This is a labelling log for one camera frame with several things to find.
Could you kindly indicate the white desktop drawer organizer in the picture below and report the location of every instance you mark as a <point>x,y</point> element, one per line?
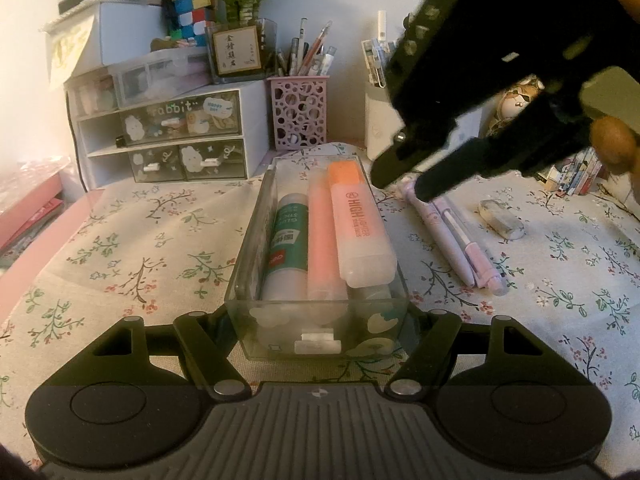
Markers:
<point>250,130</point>

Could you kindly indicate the pink mesh pen holder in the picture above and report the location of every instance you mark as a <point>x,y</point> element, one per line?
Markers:
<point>300,110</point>

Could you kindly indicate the pink highlighter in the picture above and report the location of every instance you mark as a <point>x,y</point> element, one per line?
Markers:
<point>320,240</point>

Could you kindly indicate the stack of small books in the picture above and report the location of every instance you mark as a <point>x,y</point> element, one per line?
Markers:
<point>575,175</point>

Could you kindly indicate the floral tablecloth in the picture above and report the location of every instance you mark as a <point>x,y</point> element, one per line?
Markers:
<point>150,260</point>

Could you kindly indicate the pale purple patterned pen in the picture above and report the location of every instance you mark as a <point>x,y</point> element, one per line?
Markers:
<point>440,240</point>

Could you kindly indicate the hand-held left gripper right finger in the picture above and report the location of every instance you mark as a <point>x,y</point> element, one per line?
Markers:
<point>430,345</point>

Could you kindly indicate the white storage box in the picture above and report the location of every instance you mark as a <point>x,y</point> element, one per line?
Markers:
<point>125,30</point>

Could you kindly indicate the cluster of slim gel pens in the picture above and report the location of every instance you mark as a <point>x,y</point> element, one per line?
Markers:
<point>307,50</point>

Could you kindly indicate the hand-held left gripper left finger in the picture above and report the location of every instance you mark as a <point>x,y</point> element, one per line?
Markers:
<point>200,342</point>

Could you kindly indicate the small clear drawer unit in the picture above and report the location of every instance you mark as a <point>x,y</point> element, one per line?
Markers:
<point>160,77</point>

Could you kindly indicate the orange highlighter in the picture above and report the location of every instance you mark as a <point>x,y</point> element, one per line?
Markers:
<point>360,230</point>

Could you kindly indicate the teal glue stick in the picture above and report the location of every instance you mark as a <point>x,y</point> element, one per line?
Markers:
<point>285,240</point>

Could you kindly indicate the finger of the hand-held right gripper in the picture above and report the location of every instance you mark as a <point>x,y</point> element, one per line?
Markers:
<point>395,165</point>
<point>450,175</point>

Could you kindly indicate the colourful puzzle cube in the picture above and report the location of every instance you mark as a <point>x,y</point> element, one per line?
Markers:
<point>192,0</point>

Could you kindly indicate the yellowish paper sheet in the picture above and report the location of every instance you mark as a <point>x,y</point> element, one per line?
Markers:
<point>70,50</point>

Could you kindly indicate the small clear eraser case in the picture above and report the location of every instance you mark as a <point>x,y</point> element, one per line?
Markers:
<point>502,217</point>

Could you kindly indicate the white flower-shaped pen holder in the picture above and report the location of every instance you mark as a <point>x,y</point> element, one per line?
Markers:
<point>380,120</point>

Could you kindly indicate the person's right hand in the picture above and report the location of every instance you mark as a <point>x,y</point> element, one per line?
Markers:
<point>612,142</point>

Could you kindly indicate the purple white pen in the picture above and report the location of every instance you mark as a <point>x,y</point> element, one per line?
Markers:
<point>475,255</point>

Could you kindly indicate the clear plastic drawer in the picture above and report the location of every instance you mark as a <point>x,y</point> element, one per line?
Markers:
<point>280,335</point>

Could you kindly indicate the cat figurine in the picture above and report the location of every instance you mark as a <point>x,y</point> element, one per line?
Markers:
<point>520,100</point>

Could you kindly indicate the bamboo plant in glass vase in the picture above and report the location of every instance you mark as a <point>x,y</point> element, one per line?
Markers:
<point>237,45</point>

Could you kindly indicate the pink box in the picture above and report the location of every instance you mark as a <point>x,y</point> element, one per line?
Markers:
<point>25,200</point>

